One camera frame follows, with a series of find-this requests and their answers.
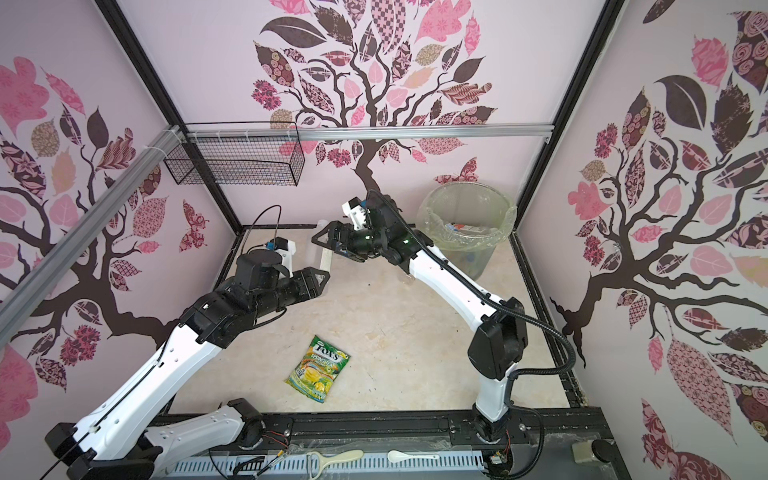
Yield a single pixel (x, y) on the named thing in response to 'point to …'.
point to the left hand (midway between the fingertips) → (322, 283)
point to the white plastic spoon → (395, 456)
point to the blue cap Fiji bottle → (465, 228)
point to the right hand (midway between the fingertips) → (324, 241)
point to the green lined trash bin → (465, 220)
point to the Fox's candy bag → (315, 373)
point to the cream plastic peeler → (315, 460)
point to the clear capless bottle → (326, 253)
